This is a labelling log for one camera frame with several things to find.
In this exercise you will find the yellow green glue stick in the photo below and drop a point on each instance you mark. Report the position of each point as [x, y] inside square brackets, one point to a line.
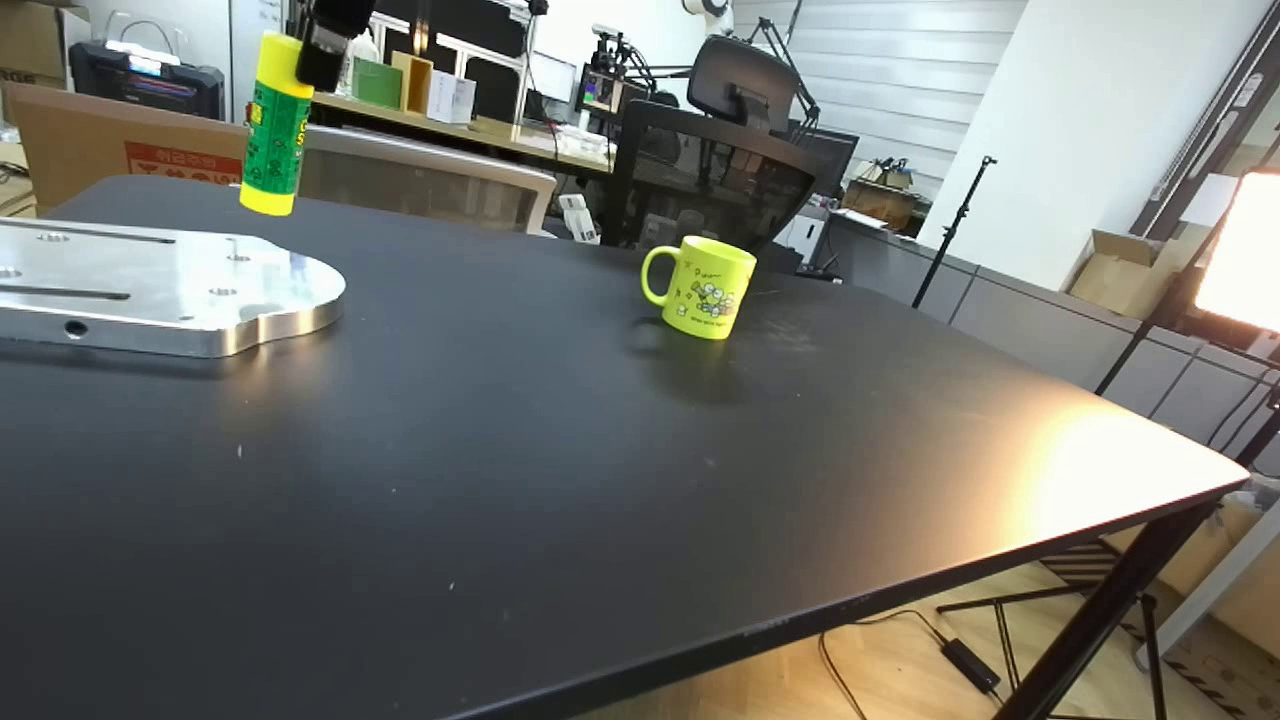
[277, 133]

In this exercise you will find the open cardboard box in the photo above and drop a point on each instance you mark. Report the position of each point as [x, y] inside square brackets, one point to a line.
[1123, 273]

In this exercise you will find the black monitor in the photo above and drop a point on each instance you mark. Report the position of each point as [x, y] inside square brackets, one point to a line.
[495, 88]

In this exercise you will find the silver metal plate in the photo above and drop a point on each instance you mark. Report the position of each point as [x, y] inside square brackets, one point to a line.
[160, 287]

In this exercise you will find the brown wooden box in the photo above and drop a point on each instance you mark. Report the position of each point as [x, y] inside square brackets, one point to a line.
[885, 202]

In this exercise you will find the black table leg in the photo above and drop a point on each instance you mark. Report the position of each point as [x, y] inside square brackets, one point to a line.
[1105, 614]

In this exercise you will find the black printer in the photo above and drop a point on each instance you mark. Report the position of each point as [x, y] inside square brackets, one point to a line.
[145, 83]

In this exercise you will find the wooden desk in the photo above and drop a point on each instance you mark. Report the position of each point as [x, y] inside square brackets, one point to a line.
[495, 133]

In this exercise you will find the black pole stand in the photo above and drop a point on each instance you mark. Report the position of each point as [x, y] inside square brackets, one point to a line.
[954, 226]

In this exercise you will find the plain cardboard box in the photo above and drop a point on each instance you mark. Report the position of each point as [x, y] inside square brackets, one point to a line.
[29, 43]

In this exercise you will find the white box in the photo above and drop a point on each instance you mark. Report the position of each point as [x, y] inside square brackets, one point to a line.
[454, 96]

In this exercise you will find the green box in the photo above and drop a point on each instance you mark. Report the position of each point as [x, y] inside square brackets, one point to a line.
[378, 83]

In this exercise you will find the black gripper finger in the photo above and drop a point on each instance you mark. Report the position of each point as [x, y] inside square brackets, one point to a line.
[327, 55]

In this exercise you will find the bright light panel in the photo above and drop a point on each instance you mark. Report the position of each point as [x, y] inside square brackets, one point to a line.
[1247, 260]

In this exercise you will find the cardboard box with red label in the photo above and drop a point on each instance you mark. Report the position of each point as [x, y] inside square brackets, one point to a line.
[80, 146]

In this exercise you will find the black power adapter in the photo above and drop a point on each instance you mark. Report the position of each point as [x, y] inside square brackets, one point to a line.
[971, 664]

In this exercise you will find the yellow box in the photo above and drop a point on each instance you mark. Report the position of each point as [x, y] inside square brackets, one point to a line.
[419, 83]

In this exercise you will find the grey cabinet row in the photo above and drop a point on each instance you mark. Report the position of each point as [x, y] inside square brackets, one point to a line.
[1042, 320]

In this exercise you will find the yellow printed mug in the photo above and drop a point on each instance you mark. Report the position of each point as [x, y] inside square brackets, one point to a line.
[707, 294]

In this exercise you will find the small screen device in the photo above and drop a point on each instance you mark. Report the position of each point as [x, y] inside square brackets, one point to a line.
[601, 92]

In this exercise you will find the black mesh office chair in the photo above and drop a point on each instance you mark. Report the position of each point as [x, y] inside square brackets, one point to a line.
[707, 172]

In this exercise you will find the white framed panel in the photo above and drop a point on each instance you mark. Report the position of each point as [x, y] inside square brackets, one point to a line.
[426, 148]

